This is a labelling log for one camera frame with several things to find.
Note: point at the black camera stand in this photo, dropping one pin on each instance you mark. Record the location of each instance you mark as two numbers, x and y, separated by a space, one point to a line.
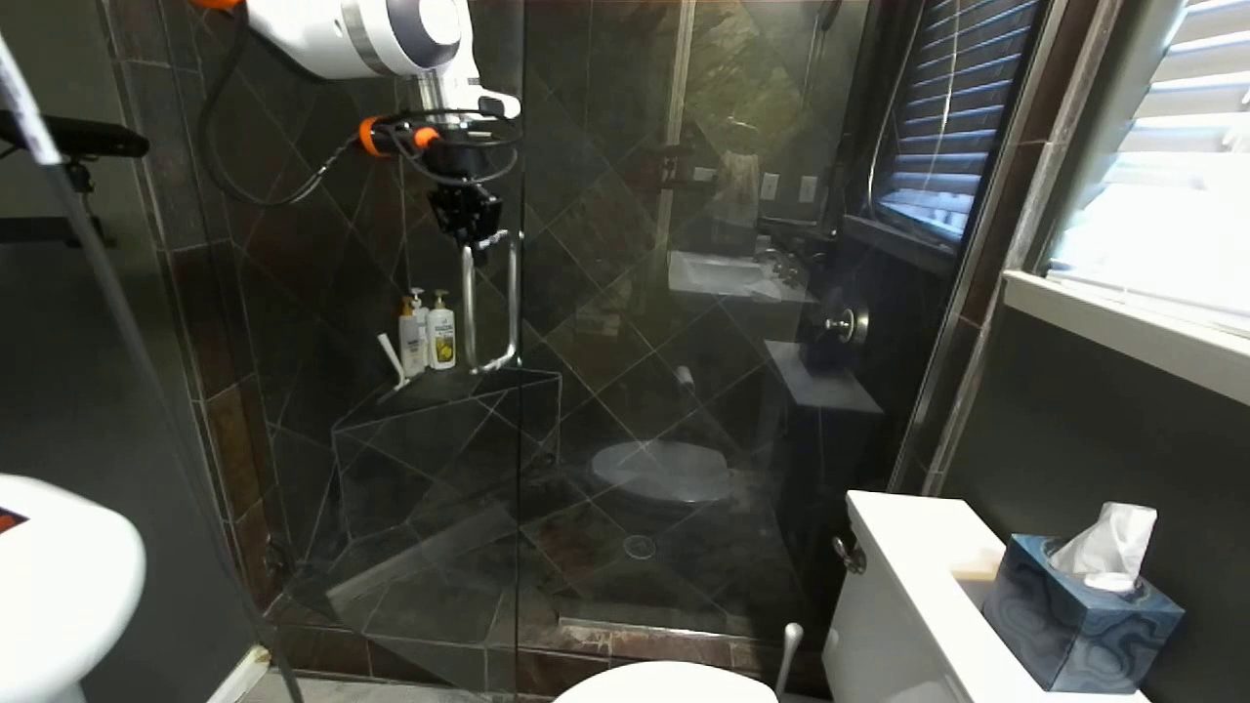
81 135

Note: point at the white razor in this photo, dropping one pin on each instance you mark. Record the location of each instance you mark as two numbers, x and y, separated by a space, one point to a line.
391 360

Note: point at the gray window sill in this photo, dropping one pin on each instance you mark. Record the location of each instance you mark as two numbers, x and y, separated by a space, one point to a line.
1135 334

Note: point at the white toilet bowl with lid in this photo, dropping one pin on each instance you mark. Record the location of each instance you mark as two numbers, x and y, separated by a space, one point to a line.
667 686

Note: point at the tiled corner shower bench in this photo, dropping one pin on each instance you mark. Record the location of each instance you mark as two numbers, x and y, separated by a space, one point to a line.
443 430

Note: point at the blue tissue box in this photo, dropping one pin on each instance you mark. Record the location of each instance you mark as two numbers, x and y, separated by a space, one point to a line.
1081 624

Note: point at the white toilet brush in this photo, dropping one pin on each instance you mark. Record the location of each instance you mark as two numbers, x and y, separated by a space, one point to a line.
790 650

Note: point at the white toilet tank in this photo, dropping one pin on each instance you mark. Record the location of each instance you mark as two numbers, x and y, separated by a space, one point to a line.
911 588

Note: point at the white window blinds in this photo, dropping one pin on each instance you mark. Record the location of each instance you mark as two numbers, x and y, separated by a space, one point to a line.
1174 158

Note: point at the glass shower door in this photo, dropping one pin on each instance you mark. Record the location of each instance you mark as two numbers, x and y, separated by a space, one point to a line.
391 519

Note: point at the yellow label pump bottle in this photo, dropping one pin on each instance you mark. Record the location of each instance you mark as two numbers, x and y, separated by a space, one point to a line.
443 337

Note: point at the round shower drain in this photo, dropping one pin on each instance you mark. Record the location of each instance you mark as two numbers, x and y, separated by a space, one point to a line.
637 549

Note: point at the fixed glass shower panel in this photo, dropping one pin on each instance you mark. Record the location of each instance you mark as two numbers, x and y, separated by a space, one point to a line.
706 391

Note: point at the chrome shower valve knob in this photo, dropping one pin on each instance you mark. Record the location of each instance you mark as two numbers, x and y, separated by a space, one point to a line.
855 324

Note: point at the chrome flush lever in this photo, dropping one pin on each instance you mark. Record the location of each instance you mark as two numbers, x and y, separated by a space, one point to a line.
848 553

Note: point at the brown tiled shower curb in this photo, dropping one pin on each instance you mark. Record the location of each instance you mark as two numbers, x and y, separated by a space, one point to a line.
652 640

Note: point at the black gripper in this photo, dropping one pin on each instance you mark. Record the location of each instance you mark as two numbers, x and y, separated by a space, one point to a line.
467 199

